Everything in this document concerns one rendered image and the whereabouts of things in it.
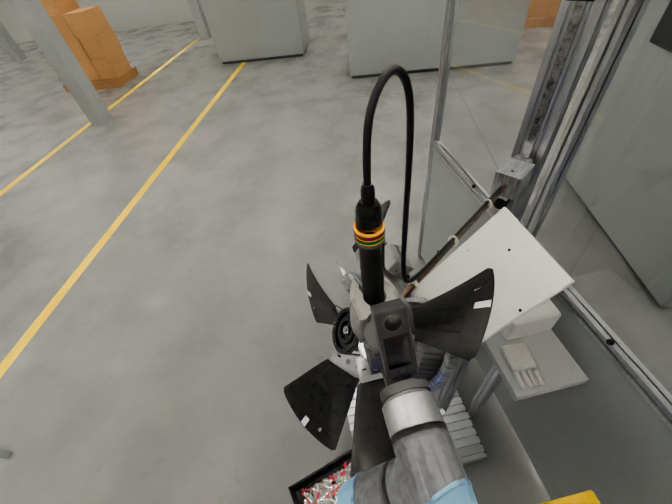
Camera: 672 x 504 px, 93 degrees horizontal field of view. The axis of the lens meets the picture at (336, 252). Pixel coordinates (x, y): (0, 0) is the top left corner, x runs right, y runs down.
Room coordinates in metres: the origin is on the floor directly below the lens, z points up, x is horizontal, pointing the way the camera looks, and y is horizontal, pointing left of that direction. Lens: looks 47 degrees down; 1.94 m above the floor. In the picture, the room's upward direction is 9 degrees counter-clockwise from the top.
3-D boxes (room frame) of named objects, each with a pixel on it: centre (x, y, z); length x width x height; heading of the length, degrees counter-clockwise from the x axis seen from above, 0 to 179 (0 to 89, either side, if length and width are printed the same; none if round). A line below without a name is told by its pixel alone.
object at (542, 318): (0.56, -0.61, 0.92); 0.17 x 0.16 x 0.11; 95
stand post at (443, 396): (0.48, -0.37, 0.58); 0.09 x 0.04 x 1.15; 5
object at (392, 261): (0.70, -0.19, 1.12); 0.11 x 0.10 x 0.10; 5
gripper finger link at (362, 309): (0.31, -0.02, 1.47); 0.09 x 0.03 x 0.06; 15
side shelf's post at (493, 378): (0.48, -0.59, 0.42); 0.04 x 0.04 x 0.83; 5
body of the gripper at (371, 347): (0.21, -0.06, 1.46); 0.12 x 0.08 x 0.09; 5
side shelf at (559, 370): (0.48, -0.59, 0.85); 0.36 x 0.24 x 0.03; 5
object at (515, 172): (0.72, -0.53, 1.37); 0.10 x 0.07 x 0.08; 130
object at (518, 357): (0.38, -0.54, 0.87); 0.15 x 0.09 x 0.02; 179
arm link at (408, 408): (0.13, -0.07, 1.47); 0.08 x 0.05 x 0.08; 95
